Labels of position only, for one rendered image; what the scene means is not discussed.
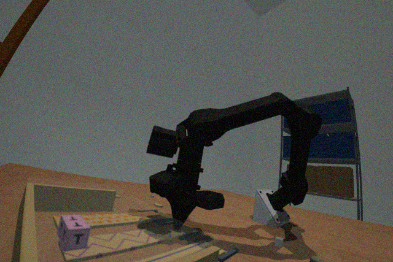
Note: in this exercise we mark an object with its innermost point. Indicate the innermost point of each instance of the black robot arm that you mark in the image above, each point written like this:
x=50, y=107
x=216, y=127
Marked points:
x=207, y=125

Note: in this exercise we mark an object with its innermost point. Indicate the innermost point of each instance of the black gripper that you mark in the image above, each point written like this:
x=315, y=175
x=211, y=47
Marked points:
x=184, y=202

